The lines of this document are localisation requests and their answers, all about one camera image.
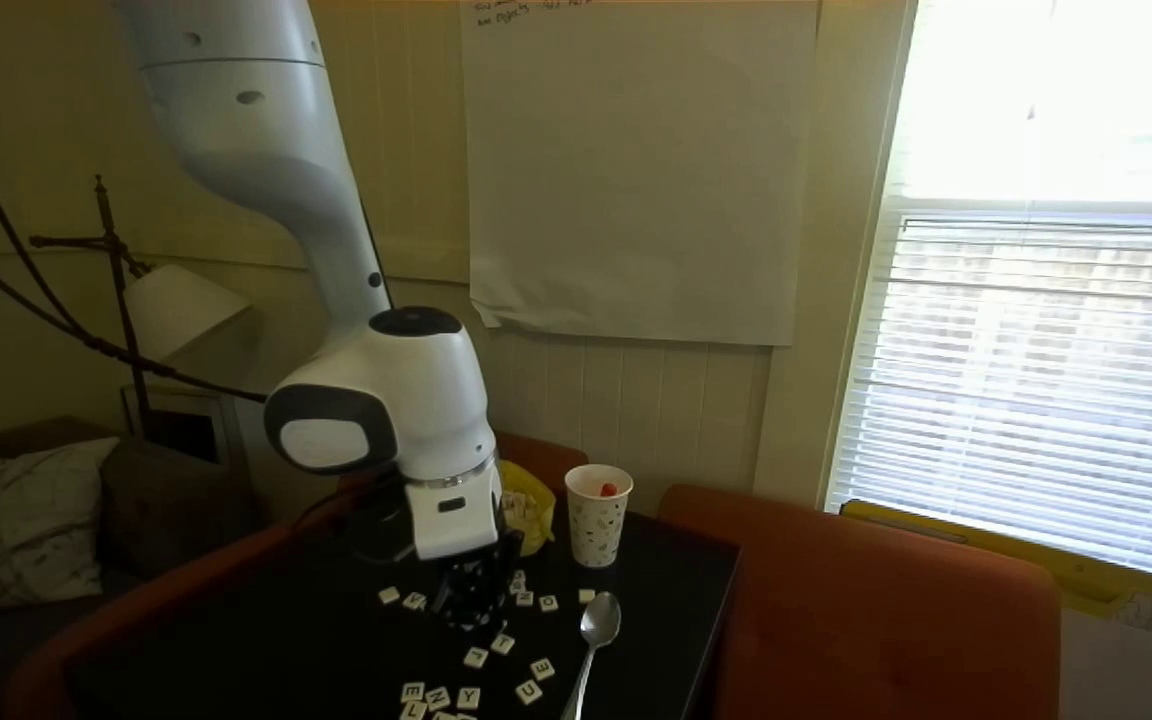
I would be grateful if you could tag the white lamp shade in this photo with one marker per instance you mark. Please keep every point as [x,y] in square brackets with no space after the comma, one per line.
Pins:
[176,305]

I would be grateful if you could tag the white letter tile T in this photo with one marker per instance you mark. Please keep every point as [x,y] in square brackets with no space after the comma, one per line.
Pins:
[468,696]

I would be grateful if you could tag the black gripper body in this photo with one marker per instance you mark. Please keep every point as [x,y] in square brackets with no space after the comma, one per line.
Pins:
[468,591]

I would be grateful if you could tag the orange sofa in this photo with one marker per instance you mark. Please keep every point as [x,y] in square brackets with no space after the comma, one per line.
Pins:
[825,622]

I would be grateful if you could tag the white paper cup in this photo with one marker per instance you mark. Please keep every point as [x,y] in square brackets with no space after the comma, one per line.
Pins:
[597,504]

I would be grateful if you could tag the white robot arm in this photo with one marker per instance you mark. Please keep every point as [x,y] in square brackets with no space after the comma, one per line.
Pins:
[241,99]

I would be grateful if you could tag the black square table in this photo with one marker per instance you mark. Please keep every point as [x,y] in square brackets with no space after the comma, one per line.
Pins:
[305,638]

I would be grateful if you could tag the large white paper sheet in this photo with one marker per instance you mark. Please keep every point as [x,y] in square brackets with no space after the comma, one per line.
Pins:
[637,167]

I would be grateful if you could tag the white letter tile L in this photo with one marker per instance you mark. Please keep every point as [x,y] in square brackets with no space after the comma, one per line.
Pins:
[503,647]

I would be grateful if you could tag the silver metal spoon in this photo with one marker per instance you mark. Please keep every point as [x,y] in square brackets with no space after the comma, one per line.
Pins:
[597,630]

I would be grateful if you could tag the yellow bowl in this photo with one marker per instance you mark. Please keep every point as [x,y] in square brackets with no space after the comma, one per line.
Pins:
[529,504]

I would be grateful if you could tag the patterned grey pillow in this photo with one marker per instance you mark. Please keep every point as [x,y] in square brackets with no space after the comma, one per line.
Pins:
[49,504]

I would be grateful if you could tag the white window blinds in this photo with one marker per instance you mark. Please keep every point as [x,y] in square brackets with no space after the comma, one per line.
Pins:
[1005,376]

